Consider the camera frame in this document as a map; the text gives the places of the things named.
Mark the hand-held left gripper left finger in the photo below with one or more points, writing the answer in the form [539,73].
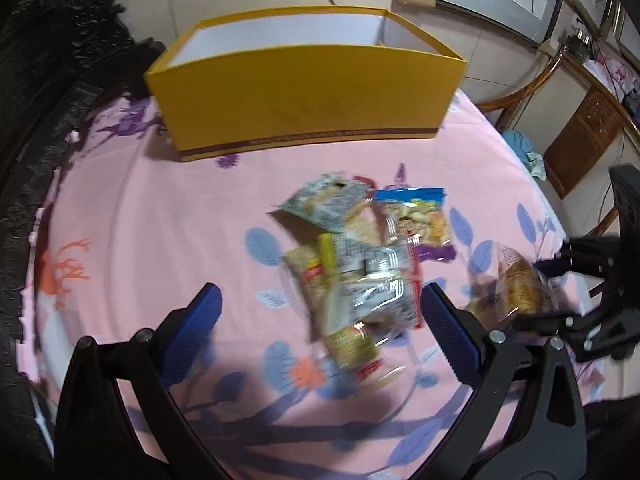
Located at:
[195,330]

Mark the yellow and red small packet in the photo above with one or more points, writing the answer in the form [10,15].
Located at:
[350,346]

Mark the clear packet with yellow edge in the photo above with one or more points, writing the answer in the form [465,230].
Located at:
[350,255]

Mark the yellow cardboard box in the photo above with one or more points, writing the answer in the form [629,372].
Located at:
[310,95]

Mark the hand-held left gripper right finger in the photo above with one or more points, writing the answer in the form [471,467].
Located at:
[450,332]

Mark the blue cloth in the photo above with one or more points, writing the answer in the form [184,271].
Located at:
[522,150]

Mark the clear packet brown snack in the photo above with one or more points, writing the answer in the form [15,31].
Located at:
[520,285]

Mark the clear silver snack packet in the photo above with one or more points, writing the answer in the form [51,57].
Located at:
[372,296]

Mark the dark carved wooden cabinet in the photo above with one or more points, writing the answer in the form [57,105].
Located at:
[45,85]

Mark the wooden armchair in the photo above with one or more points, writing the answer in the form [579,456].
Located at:
[575,145]

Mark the grey-green snack packet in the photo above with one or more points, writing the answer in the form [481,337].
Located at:
[320,201]

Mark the yellow packet with red label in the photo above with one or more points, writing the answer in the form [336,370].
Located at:
[304,271]

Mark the clear packet of pale nuts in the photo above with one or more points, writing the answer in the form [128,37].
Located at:
[415,220]

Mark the pink floral tablecloth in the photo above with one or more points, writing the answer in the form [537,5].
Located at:
[165,240]

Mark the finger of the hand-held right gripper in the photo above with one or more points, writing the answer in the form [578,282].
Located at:
[565,260]
[540,320]

